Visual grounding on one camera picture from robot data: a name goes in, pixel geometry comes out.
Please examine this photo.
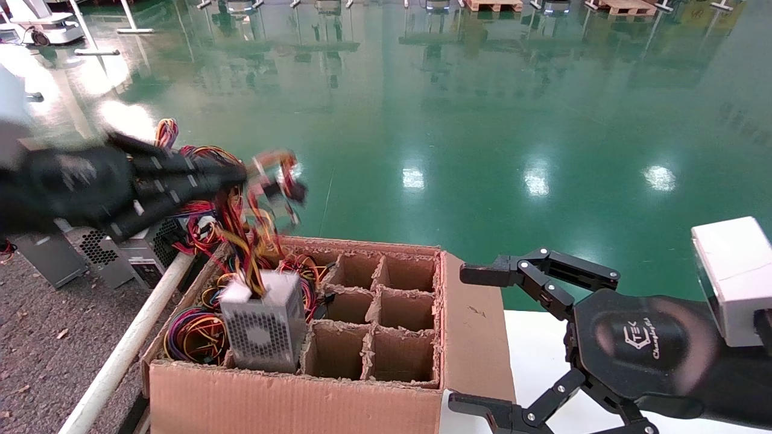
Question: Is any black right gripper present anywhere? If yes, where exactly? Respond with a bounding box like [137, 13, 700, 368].
[448, 247, 723, 434]

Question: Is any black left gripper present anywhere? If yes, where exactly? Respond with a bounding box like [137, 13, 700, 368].
[0, 133, 248, 243]

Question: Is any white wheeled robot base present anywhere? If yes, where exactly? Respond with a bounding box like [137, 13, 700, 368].
[5, 0, 85, 46]

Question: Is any brown cardboard box with dividers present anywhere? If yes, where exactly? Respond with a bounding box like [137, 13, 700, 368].
[141, 236, 517, 434]

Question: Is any dark grey power supply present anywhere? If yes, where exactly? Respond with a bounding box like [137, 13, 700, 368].
[12, 232, 74, 289]

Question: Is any wooden pallet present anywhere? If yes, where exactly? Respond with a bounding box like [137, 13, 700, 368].
[597, 0, 658, 17]
[464, 0, 524, 13]

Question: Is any white padded table rail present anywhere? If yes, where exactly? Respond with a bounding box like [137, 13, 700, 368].
[57, 252, 195, 434]

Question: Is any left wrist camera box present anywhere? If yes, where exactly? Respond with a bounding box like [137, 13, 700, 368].
[0, 63, 31, 171]

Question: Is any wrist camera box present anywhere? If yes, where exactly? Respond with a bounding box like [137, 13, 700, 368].
[0, 63, 31, 171]
[691, 216, 772, 349]

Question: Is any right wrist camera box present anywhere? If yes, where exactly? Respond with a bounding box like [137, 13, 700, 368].
[691, 216, 772, 349]

